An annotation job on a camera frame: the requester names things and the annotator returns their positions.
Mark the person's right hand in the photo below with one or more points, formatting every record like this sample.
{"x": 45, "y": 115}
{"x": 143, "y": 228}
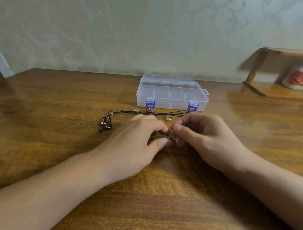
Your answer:
{"x": 213, "y": 140}

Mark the person's left hand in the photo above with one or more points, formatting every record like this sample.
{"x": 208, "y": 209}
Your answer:
{"x": 125, "y": 149}

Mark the clear plastic organizer box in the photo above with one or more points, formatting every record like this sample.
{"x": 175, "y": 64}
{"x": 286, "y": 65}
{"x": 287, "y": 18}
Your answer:
{"x": 171, "y": 92}

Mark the person's left forearm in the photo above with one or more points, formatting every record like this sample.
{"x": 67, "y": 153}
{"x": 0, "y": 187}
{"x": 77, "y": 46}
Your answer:
{"x": 45, "y": 199}

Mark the person's right forearm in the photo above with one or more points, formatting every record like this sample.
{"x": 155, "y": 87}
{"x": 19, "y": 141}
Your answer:
{"x": 277, "y": 199}

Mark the wooden shelf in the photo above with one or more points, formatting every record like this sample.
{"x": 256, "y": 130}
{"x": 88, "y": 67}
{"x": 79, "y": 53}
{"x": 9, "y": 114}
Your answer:
{"x": 275, "y": 90}

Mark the white printed mug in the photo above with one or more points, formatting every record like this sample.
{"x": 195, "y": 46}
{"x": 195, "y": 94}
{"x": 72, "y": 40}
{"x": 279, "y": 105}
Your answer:
{"x": 296, "y": 78}

